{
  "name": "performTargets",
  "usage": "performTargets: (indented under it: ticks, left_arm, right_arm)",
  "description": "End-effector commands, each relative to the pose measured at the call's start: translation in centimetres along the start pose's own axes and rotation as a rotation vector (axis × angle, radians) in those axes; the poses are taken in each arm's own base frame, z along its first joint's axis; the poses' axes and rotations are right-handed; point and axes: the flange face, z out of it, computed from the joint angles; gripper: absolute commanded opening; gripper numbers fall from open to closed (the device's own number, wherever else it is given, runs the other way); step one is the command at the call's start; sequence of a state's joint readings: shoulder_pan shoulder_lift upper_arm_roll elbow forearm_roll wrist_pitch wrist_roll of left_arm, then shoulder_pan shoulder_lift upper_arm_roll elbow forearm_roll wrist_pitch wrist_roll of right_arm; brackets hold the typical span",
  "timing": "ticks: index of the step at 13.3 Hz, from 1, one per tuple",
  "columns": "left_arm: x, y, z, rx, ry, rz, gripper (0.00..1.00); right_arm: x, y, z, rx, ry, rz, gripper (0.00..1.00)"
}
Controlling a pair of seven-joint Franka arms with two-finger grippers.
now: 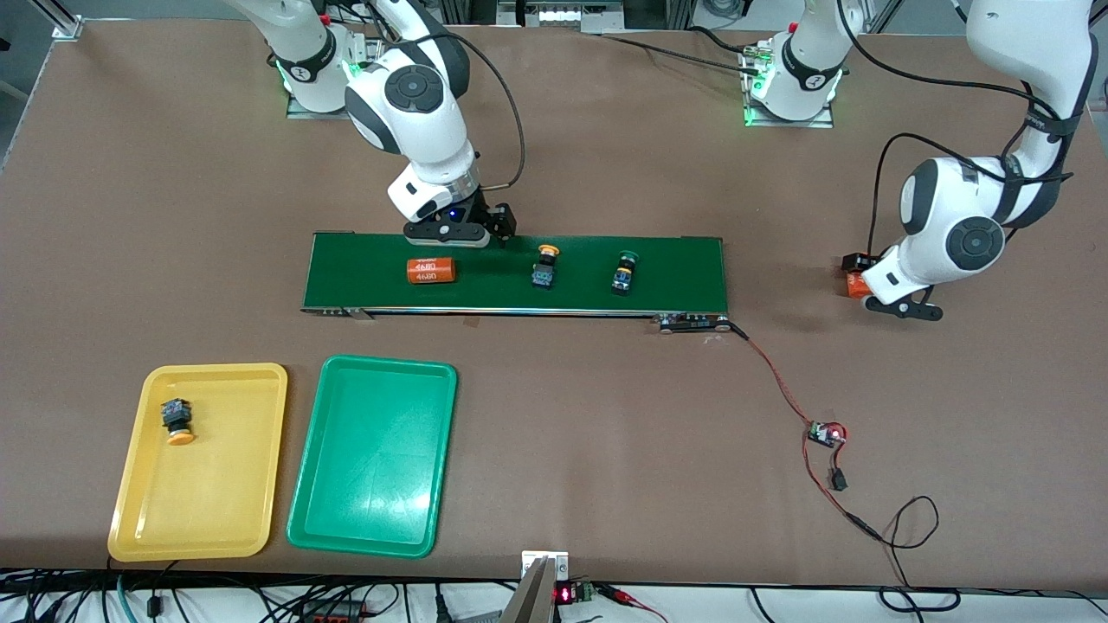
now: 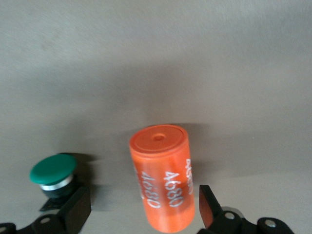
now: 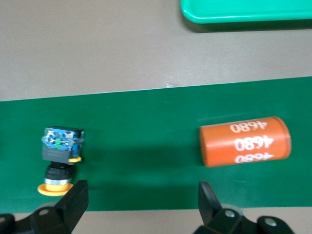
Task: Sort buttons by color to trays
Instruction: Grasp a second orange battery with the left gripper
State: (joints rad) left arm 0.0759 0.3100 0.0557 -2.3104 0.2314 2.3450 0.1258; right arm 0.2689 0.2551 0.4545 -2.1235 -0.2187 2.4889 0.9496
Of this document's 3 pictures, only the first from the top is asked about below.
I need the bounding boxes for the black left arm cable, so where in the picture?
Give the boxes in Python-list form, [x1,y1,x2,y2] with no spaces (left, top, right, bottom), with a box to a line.
[835,0,1074,256]

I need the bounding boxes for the aluminium frame rack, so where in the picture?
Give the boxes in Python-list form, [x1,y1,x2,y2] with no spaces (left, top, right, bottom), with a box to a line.
[437,0,695,35]

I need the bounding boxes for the yellow push button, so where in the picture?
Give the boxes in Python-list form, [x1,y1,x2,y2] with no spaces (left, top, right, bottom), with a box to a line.
[161,397,197,446]
[531,245,562,290]

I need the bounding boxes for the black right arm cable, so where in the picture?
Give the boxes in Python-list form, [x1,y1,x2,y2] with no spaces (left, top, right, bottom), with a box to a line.
[368,0,527,193]

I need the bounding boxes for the black cable on table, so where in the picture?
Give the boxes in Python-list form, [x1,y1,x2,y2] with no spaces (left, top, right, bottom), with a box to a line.
[597,26,763,77]

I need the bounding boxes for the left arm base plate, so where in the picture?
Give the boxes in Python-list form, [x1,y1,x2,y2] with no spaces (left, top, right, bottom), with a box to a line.
[738,42,837,130]

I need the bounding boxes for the red conveyor power cable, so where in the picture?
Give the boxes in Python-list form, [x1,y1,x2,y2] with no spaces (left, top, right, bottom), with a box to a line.
[731,322,860,525]

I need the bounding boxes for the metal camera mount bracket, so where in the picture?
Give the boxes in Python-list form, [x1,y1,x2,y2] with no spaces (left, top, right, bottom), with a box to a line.
[500,550,570,623]

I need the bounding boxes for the green conveyor belt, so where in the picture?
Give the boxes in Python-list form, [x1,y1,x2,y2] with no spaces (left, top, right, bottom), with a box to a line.
[300,231,747,337]

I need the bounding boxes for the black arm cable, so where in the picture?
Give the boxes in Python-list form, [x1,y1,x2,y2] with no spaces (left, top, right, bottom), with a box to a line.
[835,0,1074,256]
[368,0,527,193]

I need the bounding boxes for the green plastic tray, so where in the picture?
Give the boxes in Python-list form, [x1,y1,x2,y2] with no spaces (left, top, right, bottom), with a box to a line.
[286,354,458,559]

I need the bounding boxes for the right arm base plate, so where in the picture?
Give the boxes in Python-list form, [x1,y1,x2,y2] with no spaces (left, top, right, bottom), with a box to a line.
[284,24,388,121]

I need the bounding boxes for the thin black looped cable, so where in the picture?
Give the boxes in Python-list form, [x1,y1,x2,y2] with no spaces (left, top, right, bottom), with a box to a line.
[847,495,962,612]

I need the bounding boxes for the orange socket power strip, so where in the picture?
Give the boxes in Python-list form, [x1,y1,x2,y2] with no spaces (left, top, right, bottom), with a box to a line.
[299,601,369,623]

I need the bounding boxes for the yellow plastic tray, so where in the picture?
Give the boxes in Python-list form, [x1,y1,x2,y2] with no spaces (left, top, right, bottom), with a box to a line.
[107,363,288,563]

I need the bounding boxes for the aluminium profile bar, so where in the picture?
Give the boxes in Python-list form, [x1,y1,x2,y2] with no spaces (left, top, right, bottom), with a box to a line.
[39,0,85,41]

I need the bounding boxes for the red clip lead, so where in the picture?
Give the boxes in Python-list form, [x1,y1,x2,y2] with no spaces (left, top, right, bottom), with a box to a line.
[597,585,669,623]

